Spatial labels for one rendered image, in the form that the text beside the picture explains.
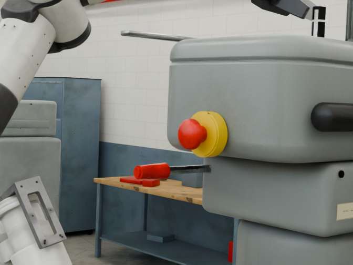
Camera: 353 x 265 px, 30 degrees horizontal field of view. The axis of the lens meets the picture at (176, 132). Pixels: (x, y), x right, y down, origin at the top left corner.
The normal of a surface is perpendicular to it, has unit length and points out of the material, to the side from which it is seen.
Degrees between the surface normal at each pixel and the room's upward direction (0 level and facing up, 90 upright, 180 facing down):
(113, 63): 90
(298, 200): 90
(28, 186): 60
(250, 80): 90
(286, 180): 90
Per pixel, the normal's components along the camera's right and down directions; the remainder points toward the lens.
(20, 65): 0.74, -0.07
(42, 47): 0.92, 0.18
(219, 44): -0.64, -0.45
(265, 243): -0.74, 0.00
